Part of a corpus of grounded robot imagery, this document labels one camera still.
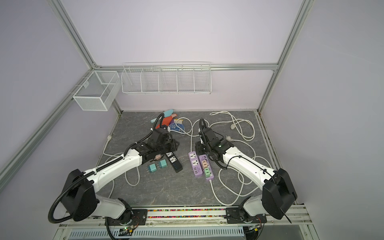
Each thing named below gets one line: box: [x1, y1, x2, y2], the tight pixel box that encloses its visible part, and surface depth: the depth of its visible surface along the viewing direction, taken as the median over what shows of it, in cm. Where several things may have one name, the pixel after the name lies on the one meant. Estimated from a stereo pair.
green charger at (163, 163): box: [159, 159, 167, 168], surface depth 92 cm
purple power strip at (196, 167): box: [188, 151, 203, 176], surface depth 91 cm
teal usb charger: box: [149, 163, 157, 173], surface depth 90 cm
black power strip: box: [165, 151, 183, 173], surface depth 91 cm
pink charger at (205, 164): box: [202, 160, 209, 169], surface depth 86 cm
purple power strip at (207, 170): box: [199, 154, 214, 180], surface depth 86 cm
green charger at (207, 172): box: [204, 167, 211, 178], surface depth 84 cm
